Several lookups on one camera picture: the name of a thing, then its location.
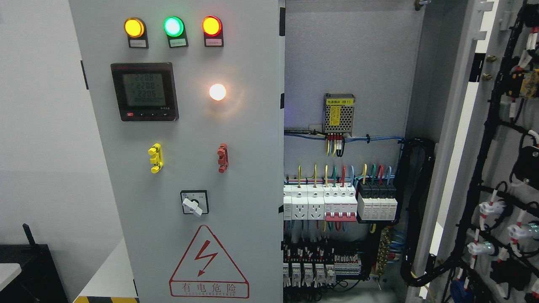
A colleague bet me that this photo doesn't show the grey cabinet door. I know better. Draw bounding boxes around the grey cabinet door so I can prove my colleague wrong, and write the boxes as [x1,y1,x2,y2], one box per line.
[69,0,285,303]
[430,0,538,303]

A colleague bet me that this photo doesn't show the white glowing indicator lamp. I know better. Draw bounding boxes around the white glowing indicator lamp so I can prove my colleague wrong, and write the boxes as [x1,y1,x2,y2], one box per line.
[208,84,227,101]

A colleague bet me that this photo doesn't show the metal mesh power supply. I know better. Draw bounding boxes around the metal mesh power supply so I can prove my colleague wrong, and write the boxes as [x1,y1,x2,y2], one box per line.
[323,93,355,134]

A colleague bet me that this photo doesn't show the white socket and breaker row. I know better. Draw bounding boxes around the white socket and breaker row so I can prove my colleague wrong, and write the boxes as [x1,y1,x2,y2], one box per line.
[283,183,358,222]

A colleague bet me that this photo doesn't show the black white surge protector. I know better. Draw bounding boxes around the black white surge protector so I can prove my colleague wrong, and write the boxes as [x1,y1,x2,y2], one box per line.
[356,183,398,223]

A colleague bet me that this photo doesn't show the lower relay terminal row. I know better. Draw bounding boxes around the lower relay terminal row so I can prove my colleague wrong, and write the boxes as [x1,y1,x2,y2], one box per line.
[281,239,362,288]

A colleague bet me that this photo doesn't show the red electric hazard sticker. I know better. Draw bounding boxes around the red electric hazard sticker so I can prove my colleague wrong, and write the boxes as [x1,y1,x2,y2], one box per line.
[169,225,250,299]

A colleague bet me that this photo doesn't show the red indicator lamp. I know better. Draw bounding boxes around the red indicator lamp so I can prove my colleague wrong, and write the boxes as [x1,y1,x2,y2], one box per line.
[202,15,224,48]

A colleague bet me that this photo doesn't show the black digital power meter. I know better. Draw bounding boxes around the black digital power meter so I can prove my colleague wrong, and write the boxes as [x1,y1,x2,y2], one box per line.
[110,62,179,122]

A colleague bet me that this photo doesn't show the green indicator lamp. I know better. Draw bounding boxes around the green indicator lamp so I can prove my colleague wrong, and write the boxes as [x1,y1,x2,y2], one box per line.
[163,16,189,48]

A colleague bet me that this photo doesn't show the yellow indicator lamp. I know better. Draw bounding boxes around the yellow indicator lamp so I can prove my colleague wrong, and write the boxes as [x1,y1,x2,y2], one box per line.
[124,17,149,48]

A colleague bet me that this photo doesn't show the black box with antenna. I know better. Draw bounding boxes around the black box with antenna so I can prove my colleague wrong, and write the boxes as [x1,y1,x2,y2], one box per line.
[0,223,68,303]

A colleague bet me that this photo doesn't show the red terminal post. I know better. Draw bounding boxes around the red terminal post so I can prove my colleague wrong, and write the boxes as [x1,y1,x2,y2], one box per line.
[217,143,229,174]

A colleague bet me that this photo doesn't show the white rotary selector switch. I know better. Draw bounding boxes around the white rotary selector switch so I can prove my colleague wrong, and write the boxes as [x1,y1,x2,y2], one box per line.
[180,190,209,217]

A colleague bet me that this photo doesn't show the yellow terminal post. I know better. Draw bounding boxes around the yellow terminal post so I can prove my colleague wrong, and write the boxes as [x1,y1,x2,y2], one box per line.
[148,143,164,174]

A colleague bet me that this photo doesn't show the right black cable loom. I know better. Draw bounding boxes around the right black cable loom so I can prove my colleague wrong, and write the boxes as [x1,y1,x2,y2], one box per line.
[395,138,459,288]

